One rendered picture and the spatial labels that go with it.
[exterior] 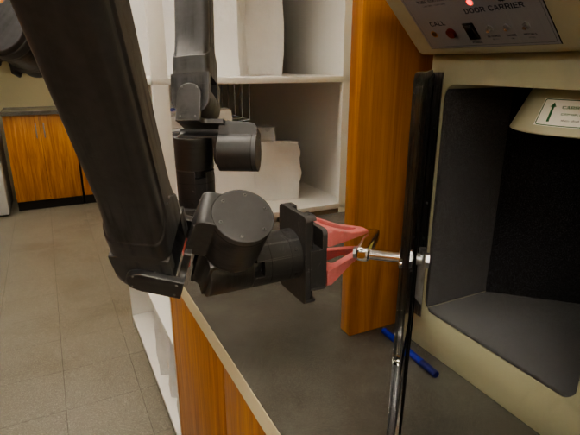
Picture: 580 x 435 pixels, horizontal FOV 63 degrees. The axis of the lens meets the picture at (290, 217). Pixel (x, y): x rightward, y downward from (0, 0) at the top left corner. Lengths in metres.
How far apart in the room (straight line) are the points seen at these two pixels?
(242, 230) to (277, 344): 0.45
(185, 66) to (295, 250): 0.35
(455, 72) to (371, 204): 0.24
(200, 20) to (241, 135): 0.19
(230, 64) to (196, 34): 0.86
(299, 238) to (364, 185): 0.28
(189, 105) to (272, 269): 0.31
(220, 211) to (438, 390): 0.47
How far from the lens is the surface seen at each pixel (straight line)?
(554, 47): 0.60
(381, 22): 0.77
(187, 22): 0.78
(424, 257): 0.51
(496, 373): 0.76
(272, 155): 1.72
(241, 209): 0.43
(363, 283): 0.84
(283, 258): 0.51
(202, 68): 0.74
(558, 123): 0.65
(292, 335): 0.87
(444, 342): 0.82
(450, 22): 0.65
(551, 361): 0.76
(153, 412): 2.25
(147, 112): 0.36
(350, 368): 0.80
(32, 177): 5.36
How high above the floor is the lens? 1.40
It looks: 18 degrees down
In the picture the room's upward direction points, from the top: straight up
